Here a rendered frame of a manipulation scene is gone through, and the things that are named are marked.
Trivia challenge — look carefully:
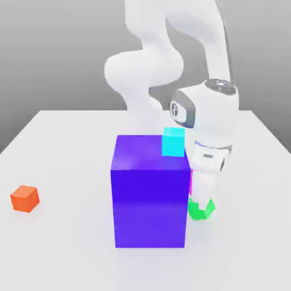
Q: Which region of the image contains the small cyan cube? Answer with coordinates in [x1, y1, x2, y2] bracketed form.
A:
[161, 127, 186, 158]

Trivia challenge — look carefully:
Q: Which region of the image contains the large blue box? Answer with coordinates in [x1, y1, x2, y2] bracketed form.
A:
[110, 134, 192, 249]

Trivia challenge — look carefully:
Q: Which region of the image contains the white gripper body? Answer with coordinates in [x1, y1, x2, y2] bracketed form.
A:
[191, 169, 219, 202]

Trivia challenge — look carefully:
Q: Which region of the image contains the small green cube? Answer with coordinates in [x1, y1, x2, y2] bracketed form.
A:
[188, 197, 216, 221]

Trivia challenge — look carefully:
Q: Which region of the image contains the small orange cube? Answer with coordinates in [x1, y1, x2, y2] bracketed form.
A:
[10, 185, 41, 214]

